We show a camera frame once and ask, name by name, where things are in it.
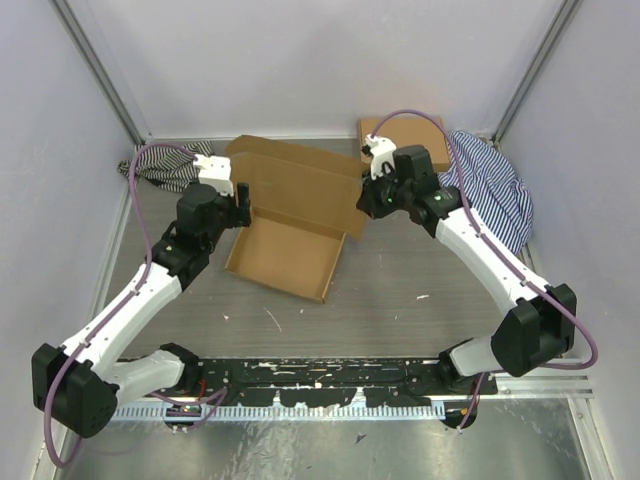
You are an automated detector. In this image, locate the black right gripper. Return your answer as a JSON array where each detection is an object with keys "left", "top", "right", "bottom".
[{"left": 359, "top": 162, "right": 414, "bottom": 219}]

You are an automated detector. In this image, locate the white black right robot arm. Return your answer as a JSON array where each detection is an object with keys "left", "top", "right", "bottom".
[{"left": 356, "top": 137, "right": 577, "bottom": 395}]

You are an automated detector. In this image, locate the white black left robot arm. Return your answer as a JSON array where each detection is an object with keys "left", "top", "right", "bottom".
[{"left": 31, "top": 183, "right": 251, "bottom": 439}]

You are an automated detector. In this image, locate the closed brown cardboard box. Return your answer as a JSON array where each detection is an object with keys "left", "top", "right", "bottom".
[{"left": 377, "top": 116, "right": 451, "bottom": 173}]

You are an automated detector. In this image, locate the black white striped cloth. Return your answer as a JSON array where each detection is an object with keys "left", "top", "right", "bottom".
[{"left": 135, "top": 141, "right": 215, "bottom": 193}]

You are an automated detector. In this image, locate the blue white striped cloth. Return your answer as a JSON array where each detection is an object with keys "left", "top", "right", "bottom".
[{"left": 438, "top": 131, "right": 533, "bottom": 255}]

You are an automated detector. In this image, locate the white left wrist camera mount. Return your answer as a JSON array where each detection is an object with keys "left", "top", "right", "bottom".
[{"left": 193, "top": 154, "right": 234, "bottom": 197}]

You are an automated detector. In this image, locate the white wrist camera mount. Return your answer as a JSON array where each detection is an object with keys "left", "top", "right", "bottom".
[
  {"left": 193, "top": 154, "right": 234, "bottom": 197},
  {"left": 362, "top": 134, "right": 396, "bottom": 180}
]

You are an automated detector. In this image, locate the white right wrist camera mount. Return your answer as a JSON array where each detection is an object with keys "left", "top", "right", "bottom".
[{"left": 362, "top": 134, "right": 396, "bottom": 180}]

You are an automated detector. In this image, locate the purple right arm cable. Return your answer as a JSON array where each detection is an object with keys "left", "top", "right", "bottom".
[{"left": 370, "top": 108, "right": 599, "bottom": 431}]

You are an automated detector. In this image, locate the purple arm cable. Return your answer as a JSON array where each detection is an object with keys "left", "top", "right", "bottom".
[
  {"left": 370, "top": 108, "right": 599, "bottom": 431},
  {"left": 42, "top": 143, "right": 229, "bottom": 469}
]

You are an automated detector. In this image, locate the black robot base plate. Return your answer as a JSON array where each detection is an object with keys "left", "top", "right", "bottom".
[{"left": 159, "top": 357, "right": 498, "bottom": 408}]

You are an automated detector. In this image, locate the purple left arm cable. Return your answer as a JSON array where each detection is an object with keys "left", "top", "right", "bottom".
[{"left": 42, "top": 143, "right": 229, "bottom": 469}]

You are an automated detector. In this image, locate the aluminium frame rail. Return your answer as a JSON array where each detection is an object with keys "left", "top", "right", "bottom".
[{"left": 494, "top": 370, "right": 594, "bottom": 399}]

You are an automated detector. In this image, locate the slotted grey cable duct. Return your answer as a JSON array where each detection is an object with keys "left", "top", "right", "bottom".
[{"left": 112, "top": 400, "right": 446, "bottom": 422}]

